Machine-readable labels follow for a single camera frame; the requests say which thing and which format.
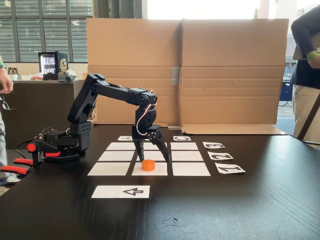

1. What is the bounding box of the round orange token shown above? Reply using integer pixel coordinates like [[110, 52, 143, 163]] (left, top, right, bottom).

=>
[[141, 159, 156, 172]]

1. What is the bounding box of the white paper grid black tape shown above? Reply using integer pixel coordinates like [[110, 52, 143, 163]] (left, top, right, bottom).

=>
[[86, 141, 212, 177]]

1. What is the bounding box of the paper sheet number 3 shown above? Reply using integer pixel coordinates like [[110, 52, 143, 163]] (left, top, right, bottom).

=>
[[202, 141, 226, 150]]

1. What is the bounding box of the white arrow paper sheet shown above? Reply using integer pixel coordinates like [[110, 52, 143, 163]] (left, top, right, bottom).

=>
[[91, 185, 151, 199]]

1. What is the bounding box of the paper sheet number 2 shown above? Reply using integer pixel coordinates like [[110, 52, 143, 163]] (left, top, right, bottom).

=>
[[207, 151, 235, 161]]

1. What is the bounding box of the paper sheet number 1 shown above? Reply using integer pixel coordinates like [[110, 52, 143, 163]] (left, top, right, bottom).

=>
[[214, 162, 246, 175]]

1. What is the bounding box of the brown cardboard box panel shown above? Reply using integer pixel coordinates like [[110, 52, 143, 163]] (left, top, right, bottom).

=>
[[180, 17, 290, 136], [86, 17, 183, 129]]

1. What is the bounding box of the small grey device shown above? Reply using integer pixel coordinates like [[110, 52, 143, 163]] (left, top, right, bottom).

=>
[[57, 69, 77, 83]]

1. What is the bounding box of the red black clamp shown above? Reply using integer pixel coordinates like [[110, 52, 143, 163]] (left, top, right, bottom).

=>
[[0, 139, 62, 188]]

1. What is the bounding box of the dark brown counter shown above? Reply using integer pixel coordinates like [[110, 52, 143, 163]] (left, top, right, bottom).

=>
[[4, 79, 88, 150]]

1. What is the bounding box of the black mini fridge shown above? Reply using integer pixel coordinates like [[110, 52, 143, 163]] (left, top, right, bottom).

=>
[[37, 51, 69, 81]]

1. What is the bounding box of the white tray with red food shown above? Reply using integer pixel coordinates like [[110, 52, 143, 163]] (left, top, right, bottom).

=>
[[19, 73, 44, 81]]

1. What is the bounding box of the brown beer bottles pack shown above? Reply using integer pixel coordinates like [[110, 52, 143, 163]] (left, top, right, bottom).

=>
[[7, 66, 21, 81]]

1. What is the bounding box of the person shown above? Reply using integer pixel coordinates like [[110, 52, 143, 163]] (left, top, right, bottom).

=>
[[291, 4, 320, 145], [0, 56, 15, 186]]

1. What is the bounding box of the dark slanted stand leg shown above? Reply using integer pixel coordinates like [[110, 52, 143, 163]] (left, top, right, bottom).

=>
[[296, 96, 320, 146]]

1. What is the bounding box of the window with grey blinds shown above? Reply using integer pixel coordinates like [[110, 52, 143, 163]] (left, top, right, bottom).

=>
[[0, 0, 95, 63]]

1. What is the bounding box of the black power cable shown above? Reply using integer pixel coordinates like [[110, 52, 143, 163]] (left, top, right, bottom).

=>
[[14, 138, 34, 158]]

